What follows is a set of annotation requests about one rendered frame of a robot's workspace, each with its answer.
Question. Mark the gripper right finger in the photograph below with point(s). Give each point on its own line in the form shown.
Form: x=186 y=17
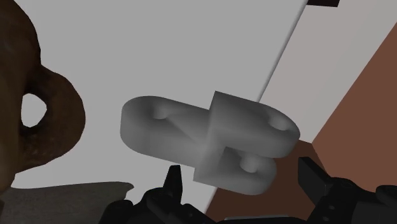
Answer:
x=335 y=195

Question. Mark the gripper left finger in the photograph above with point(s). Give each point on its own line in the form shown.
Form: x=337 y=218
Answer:
x=169 y=198

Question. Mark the dark wall fixture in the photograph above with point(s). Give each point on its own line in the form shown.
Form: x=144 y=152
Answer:
x=323 y=2

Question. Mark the grey bracket-shaped block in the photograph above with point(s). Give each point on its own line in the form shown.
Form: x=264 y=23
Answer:
x=214 y=142

